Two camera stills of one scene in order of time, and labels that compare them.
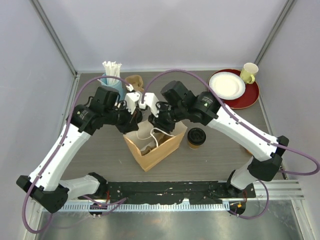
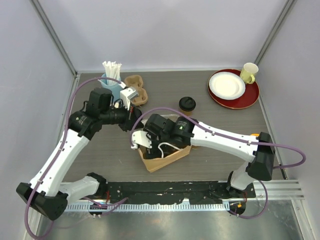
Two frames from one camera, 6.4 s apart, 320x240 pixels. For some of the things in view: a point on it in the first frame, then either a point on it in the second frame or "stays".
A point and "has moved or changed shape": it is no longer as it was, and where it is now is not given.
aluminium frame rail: x=276 y=190 stays
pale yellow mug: x=247 y=73 stays
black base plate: x=193 y=192 stays
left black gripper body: x=124 y=119 stays
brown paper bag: x=147 y=151 has moved or changed shape
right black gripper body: x=166 y=119 to x=153 y=153
